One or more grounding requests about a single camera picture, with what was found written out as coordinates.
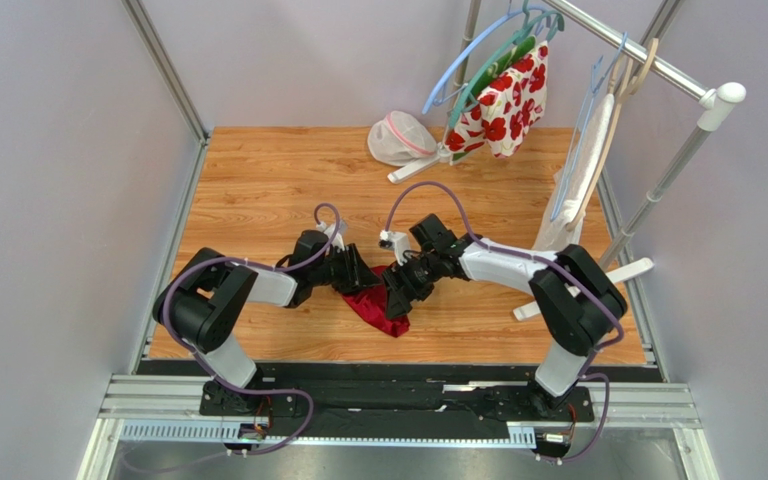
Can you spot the wooden hanger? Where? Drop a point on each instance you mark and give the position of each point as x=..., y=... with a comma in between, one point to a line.
x=623, y=89

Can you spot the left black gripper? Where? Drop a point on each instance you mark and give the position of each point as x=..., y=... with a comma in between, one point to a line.
x=360, y=274

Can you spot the white metal clothes rack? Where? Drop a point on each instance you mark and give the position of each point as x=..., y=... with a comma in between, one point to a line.
x=709, y=239

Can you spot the light blue hanger left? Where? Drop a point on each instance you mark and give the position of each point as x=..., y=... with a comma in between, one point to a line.
x=491, y=44

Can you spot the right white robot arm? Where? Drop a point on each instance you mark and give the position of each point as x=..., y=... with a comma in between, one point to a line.
x=580, y=305

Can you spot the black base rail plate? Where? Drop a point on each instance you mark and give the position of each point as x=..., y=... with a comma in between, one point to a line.
x=379, y=400

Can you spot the white mesh laundry bag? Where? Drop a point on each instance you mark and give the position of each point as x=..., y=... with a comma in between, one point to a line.
x=400, y=138

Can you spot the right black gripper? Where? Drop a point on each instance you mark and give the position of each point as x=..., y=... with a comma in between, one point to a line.
x=408, y=282

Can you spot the red floral cloth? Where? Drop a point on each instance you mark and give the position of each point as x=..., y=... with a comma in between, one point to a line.
x=505, y=110

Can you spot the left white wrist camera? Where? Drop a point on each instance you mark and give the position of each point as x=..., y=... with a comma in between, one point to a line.
x=335, y=230

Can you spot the light blue hanger right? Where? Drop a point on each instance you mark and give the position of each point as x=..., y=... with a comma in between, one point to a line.
x=585, y=145

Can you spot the dark red cloth napkin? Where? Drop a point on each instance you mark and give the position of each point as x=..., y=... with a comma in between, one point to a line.
x=369, y=301

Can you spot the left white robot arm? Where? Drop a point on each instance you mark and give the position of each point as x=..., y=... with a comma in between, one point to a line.
x=202, y=304

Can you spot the white towel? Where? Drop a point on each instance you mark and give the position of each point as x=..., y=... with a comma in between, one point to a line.
x=552, y=235

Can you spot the teal hanger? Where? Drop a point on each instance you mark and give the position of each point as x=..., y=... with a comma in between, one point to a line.
x=497, y=66

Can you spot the light blue hanger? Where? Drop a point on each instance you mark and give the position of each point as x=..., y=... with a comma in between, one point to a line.
x=491, y=44
x=585, y=145

